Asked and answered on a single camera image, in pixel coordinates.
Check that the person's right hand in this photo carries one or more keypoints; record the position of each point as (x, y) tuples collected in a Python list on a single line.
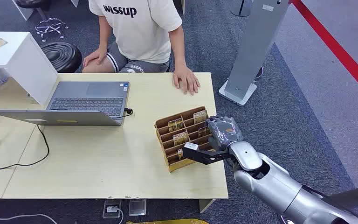
[(95, 57)]

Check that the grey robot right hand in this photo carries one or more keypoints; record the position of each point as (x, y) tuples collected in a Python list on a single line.
[(225, 131)]

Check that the person's left hand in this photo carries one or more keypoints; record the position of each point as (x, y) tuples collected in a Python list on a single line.
[(185, 80)]

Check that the person's left forearm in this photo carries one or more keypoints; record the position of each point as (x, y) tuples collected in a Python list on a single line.
[(179, 49)]

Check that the person's right forearm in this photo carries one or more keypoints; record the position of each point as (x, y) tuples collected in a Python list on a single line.
[(105, 34)]

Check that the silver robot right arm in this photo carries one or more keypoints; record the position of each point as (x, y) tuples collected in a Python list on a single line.
[(274, 185)]

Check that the person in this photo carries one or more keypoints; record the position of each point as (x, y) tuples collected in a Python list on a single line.
[(142, 31)]

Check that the brown cardboard card holder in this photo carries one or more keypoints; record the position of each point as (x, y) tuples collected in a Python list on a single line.
[(182, 165)]

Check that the black round stool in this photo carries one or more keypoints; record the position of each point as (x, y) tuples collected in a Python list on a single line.
[(62, 56)]

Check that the grey open laptop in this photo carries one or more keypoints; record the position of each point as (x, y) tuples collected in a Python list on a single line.
[(86, 103)]

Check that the black stool with chrome base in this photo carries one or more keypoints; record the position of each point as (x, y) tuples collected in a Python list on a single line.
[(50, 26)]

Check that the white box cabinet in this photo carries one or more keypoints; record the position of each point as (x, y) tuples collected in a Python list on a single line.
[(27, 65)]

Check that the grey standing pillar kiosk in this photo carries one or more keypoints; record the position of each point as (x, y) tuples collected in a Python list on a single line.
[(253, 46)]

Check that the white desk leg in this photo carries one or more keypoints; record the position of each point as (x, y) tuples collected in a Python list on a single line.
[(206, 205)]

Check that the round grey stand base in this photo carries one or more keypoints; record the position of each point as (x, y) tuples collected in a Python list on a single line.
[(241, 9)]

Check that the yellow object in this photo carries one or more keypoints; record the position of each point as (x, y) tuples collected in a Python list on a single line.
[(169, 221)]

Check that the metal floor plate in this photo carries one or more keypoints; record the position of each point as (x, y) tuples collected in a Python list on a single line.
[(137, 207)]

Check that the floor socket box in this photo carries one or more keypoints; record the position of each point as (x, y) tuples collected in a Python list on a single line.
[(111, 209)]

